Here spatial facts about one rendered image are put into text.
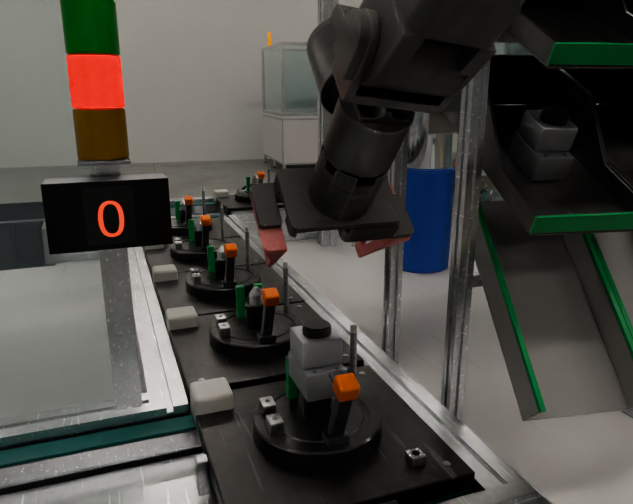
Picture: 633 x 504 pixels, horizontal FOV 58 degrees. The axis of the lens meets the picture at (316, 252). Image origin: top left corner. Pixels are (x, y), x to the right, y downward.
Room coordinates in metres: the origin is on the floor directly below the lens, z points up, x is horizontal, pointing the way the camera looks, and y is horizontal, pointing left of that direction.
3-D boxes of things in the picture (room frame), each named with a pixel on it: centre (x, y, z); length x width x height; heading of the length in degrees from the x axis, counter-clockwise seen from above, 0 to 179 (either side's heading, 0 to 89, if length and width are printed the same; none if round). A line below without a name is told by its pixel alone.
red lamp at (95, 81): (0.59, 0.22, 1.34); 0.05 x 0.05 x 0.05
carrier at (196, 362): (0.79, 0.09, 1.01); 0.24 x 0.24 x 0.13; 20
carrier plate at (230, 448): (0.55, 0.00, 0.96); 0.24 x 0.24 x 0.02; 20
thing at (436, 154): (1.51, -0.28, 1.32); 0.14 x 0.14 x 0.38
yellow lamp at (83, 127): (0.59, 0.22, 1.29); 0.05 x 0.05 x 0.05
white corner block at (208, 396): (0.61, 0.12, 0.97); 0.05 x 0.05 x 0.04; 20
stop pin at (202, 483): (0.50, 0.12, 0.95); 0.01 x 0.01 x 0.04; 20
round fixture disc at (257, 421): (0.55, 0.00, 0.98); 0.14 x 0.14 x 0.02
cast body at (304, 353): (0.56, 0.00, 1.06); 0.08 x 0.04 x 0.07; 20
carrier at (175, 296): (1.02, 0.17, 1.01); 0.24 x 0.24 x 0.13; 20
